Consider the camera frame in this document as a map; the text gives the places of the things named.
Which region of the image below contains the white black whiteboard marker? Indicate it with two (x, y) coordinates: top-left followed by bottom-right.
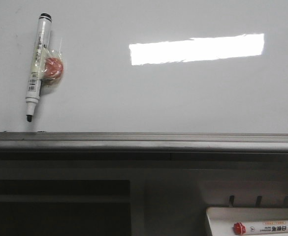
(26, 13), (52, 122)

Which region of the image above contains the white whiteboard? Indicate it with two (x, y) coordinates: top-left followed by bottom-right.
(0, 0), (288, 152)

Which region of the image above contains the red round magnet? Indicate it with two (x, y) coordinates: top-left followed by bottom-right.
(43, 58), (64, 84)

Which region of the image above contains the white marker tray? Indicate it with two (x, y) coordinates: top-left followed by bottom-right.
(205, 207), (288, 236)

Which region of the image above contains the red capped white marker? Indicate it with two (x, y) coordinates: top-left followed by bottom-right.
(232, 220), (288, 236)

